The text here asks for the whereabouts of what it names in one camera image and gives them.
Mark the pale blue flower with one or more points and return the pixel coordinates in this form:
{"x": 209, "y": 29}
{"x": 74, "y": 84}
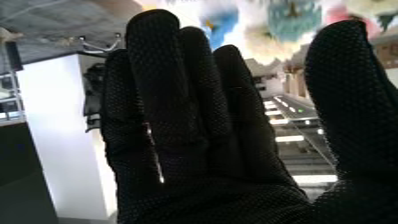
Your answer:
{"x": 293, "y": 18}

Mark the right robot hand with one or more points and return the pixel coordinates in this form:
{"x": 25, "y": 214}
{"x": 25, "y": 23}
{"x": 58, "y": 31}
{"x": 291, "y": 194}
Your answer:
{"x": 201, "y": 160}

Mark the pink flower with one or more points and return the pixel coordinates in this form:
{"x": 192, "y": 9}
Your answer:
{"x": 337, "y": 14}

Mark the large white flower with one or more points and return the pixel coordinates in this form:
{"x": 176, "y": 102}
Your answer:
{"x": 268, "y": 45}

